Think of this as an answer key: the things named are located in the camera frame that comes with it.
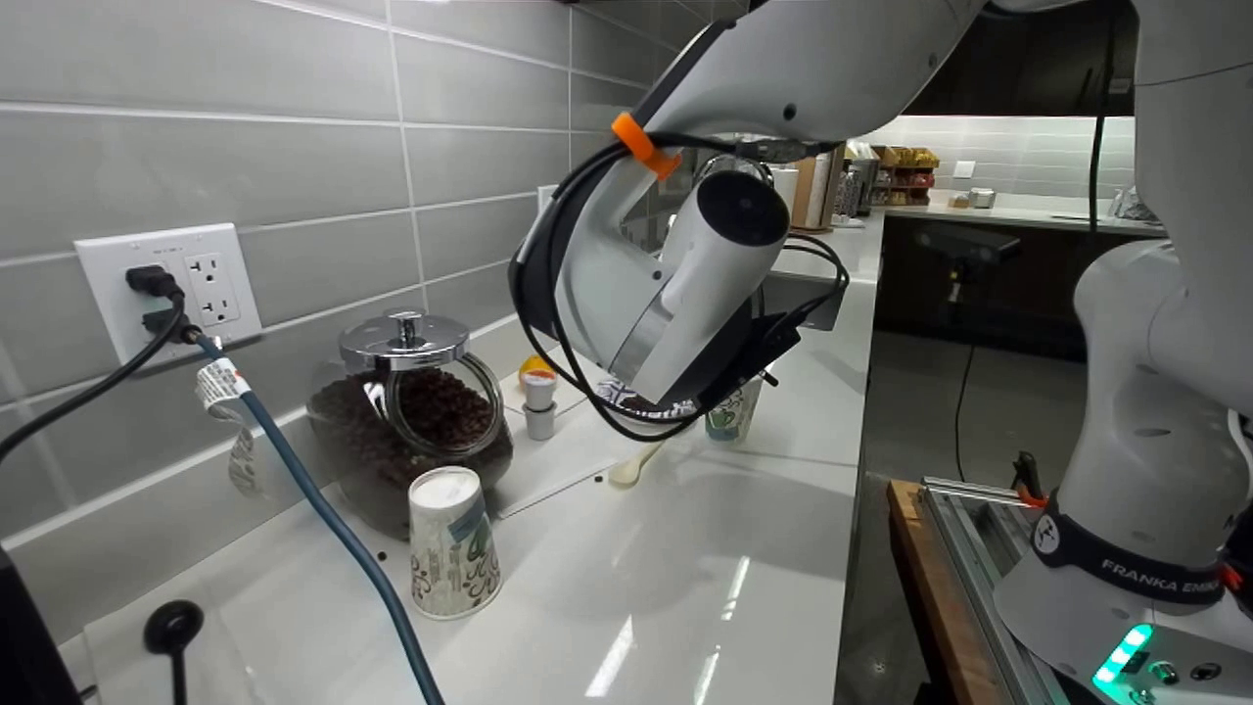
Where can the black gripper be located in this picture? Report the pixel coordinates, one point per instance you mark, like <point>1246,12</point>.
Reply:
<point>745,346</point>

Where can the metal jar lid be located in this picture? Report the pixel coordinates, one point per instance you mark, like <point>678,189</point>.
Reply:
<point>391,342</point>

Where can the glass jar of coffee beans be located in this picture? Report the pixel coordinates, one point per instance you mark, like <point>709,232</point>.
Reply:
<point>402,423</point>

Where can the upright patterned paper cup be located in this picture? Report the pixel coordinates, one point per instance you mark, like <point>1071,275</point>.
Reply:
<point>732,418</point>

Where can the small white orange-capped bottle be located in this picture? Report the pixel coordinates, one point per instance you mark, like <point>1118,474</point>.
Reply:
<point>536,396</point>

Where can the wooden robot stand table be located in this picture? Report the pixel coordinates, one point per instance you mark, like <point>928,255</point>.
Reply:
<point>946,590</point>

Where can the upside-down patterned paper cup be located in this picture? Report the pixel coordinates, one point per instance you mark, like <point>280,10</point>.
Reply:
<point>450,543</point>

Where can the black measuring spoon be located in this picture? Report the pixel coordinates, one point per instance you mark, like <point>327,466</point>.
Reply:
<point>169,632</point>

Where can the white cable warning tag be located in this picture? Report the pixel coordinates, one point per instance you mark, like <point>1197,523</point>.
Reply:
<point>222,389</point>

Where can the white wall outlet with plugs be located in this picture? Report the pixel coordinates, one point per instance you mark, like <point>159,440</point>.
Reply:
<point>142,275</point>

